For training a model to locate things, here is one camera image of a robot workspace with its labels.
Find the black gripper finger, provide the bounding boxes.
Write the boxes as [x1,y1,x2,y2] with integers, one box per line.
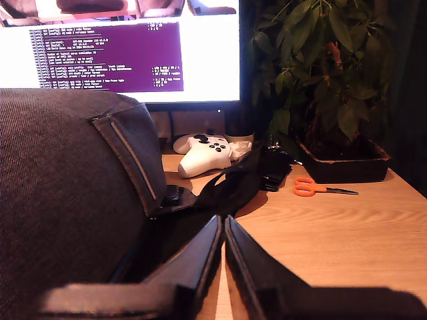
[224,215,427,320]
[39,215,224,320]

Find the grey fabric backpack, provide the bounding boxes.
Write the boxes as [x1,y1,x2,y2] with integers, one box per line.
[0,88,293,320]

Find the white game controller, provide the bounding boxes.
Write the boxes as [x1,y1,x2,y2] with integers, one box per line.
[172,133,234,179]

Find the crumpled white tissue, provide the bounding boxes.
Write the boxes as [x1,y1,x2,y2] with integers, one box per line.
[230,139,253,163]

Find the green potted plant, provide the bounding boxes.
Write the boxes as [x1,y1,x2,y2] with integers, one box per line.
[252,0,393,185]

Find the orange-handled scissors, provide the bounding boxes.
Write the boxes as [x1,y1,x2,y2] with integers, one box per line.
[293,176,360,198]

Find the monitor showing camera views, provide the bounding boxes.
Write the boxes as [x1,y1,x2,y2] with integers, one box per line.
[0,0,254,114]

